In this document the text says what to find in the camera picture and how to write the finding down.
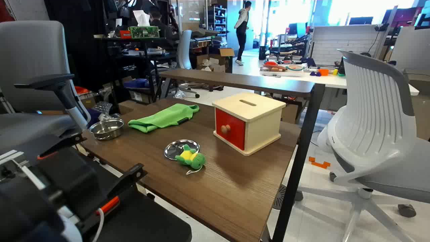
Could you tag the person in dark clothes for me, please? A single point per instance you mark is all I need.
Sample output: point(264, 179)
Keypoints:
point(242, 27)

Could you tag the white desk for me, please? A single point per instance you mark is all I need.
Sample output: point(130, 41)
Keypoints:
point(330, 81)

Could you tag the green cloth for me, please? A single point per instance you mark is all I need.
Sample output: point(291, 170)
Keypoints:
point(165, 117)

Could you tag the dark wood raised shelf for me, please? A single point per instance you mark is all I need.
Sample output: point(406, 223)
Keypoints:
point(236, 81)

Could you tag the green yellow plush toy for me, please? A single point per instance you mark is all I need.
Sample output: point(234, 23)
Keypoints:
point(195, 160)

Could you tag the glass pot lid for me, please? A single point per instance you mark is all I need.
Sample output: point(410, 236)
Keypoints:
point(172, 150)

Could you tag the black storage rack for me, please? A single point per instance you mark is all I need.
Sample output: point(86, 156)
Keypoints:
point(142, 58)

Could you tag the grey office chair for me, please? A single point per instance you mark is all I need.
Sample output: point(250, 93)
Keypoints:
point(31, 58)

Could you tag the orange red tray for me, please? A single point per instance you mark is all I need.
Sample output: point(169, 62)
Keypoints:
point(272, 66)

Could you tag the black metal table frame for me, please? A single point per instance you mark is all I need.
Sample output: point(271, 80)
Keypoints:
point(297, 156)

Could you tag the orange floor tape marker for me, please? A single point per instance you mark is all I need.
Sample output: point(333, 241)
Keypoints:
point(318, 163)

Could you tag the light wooden box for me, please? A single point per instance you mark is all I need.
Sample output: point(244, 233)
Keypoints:
point(263, 121)

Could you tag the small steel pot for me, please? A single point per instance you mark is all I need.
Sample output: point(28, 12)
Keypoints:
point(107, 129)

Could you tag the white office chair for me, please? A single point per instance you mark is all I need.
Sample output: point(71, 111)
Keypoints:
point(371, 121)

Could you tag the green tissue box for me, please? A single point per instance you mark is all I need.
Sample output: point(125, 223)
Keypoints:
point(143, 31)

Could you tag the cardboard box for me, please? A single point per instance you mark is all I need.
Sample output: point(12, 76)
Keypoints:
point(219, 58)

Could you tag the white partition panel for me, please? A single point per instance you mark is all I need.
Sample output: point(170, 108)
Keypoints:
point(344, 45)

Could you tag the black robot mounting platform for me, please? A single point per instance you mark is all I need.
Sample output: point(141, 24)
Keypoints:
point(134, 223)

